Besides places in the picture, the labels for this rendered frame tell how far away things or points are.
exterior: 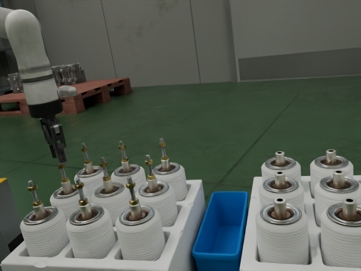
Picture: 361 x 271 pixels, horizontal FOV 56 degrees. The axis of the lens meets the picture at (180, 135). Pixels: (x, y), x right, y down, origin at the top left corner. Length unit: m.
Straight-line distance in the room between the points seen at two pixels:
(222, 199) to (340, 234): 0.48
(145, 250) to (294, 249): 0.29
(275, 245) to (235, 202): 0.42
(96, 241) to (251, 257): 0.32
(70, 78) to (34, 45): 3.38
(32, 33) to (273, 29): 2.82
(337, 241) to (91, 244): 0.48
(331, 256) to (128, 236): 0.38
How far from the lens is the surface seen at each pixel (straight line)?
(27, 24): 0.82
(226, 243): 1.04
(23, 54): 0.83
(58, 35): 5.09
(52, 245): 0.84
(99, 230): 0.76
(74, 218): 0.79
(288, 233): 0.65
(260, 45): 3.48
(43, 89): 0.84
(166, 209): 0.81
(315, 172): 0.87
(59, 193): 0.94
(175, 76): 3.98
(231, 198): 1.06
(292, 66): 3.42
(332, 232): 0.66
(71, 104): 3.33
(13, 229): 1.00
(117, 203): 0.85
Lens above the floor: 0.61
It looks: 17 degrees down
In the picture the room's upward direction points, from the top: 9 degrees counter-clockwise
